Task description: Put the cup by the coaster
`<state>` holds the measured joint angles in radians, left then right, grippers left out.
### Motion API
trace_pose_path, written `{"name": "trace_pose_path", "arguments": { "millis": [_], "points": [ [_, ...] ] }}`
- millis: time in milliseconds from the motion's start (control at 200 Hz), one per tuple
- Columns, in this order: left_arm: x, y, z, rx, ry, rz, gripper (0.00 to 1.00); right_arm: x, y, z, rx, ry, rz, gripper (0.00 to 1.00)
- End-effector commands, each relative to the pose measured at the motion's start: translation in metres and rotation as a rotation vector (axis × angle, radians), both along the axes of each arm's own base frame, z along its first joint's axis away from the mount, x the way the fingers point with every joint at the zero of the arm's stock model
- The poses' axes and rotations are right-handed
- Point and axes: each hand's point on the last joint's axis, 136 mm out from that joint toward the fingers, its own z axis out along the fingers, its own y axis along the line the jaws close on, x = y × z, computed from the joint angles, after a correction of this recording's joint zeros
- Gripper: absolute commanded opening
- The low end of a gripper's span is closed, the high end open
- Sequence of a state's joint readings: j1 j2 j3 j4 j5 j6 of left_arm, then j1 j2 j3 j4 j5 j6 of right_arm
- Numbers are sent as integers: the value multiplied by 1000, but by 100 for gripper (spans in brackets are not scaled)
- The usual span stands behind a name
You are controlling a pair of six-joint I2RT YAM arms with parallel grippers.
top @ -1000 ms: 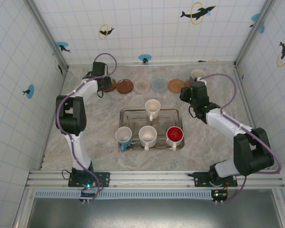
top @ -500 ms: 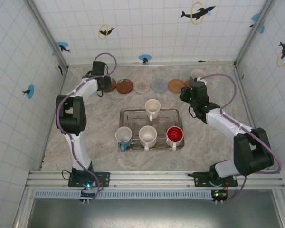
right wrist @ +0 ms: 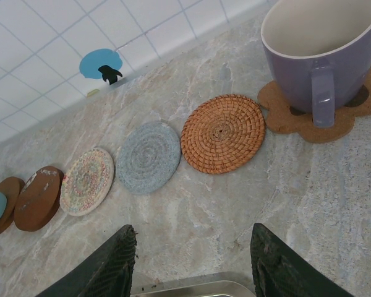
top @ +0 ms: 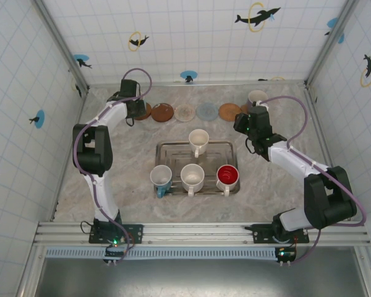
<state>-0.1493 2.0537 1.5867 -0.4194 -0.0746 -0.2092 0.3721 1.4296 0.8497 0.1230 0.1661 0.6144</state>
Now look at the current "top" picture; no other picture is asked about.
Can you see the white mug red inside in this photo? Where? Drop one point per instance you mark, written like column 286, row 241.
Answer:
column 227, row 174

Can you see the blue circle seal sticker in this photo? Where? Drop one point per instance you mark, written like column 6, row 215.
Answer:
column 80, row 58

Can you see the right aluminium corner post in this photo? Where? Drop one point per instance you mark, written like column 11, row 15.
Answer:
column 319, row 65

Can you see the aluminium rail along wall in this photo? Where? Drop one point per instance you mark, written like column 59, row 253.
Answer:
column 173, row 84

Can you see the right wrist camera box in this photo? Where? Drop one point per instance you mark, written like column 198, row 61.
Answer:
column 261, row 104

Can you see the aluminium side rail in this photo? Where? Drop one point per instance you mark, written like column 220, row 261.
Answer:
column 79, row 117
column 318, row 123

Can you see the left aluminium corner post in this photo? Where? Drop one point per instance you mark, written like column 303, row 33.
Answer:
column 61, row 43

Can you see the brown wooden coaster white marks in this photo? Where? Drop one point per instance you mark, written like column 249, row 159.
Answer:
column 162, row 113

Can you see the cork paw coaster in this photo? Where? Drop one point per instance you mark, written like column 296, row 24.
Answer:
column 244, row 108

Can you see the blue-grey woven coaster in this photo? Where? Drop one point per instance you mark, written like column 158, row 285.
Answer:
column 207, row 112

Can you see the white round coaster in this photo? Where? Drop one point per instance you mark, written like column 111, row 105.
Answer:
column 184, row 112

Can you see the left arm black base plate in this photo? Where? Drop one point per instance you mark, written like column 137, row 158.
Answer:
column 136, row 232

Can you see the aluminium mounting rail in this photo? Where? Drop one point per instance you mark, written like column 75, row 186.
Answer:
column 198, row 230

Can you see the right aluminium side rail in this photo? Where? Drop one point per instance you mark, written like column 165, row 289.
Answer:
column 318, row 123

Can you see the rattan coaster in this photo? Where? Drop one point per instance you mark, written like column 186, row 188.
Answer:
column 228, row 113

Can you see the left aluminium side rail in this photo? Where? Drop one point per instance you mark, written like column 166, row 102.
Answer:
column 79, row 117

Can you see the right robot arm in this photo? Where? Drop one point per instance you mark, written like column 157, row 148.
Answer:
column 327, row 198

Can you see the large white mug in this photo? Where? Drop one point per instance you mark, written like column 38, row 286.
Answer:
column 191, row 174

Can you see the blue circle animal sticker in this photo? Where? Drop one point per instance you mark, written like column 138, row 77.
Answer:
column 40, row 119

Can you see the small cream mug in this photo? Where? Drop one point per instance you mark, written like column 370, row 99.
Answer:
column 199, row 137

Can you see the blue circle penguin sticker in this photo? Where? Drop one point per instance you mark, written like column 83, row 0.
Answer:
column 188, row 75

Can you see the grey metal panel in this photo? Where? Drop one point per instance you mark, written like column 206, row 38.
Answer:
column 198, row 278

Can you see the stainless steel tray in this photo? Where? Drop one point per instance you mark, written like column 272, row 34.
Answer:
column 222, row 154

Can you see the blue sticker at corner post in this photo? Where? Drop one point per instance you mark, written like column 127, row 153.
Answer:
column 332, row 22

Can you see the plain brown wooden coaster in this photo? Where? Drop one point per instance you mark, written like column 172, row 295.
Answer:
column 148, row 112

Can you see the teal floral mug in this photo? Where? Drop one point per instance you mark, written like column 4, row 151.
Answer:
column 160, row 174

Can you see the lavender mug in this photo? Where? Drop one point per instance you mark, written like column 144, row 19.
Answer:
column 256, row 96

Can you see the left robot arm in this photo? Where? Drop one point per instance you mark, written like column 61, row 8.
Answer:
column 92, row 148

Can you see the aluminium corner post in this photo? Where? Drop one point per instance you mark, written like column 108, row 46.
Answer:
column 319, row 65
column 61, row 43

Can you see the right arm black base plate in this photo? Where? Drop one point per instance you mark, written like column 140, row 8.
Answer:
column 259, row 232

